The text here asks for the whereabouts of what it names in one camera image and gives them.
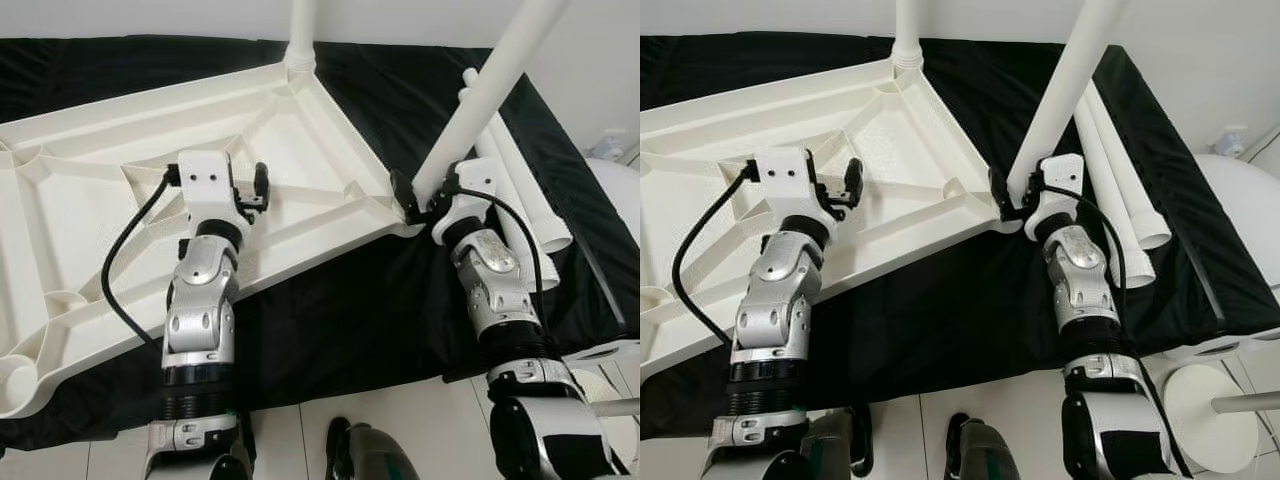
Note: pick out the white tapered plastic table leg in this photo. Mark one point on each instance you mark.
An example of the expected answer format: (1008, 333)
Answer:
(490, 90)
(300, 35)
(1115, 220)
(520, 225)
(1135, 180)
(530, 190)
(1065, 90)
(907, 35)

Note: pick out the white plastic table top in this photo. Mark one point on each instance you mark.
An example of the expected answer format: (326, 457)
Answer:
(80, 200)
(700, 200)

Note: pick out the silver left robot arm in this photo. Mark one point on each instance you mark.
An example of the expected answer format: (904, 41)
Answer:
(200, 310)
(775, 310)

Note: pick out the black table cloth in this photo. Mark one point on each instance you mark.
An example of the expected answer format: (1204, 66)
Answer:
(950, 320)
(350, 320)

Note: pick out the grey robot right leg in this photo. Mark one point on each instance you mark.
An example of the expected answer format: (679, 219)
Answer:
(990, 452)
(375, 455)

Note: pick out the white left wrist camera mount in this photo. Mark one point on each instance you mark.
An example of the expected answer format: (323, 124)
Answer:
(205, 175)
(785, 170)

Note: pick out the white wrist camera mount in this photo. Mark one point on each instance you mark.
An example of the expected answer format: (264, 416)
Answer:
(205, 175)
(1062, 175)
(475, 180)
(785, 170)

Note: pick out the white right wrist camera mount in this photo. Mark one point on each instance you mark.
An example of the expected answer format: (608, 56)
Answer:
(1062, 175)
(475, 180)

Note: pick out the white wall socket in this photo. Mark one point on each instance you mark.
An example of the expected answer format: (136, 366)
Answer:
(612, 143)
(1230, 140)

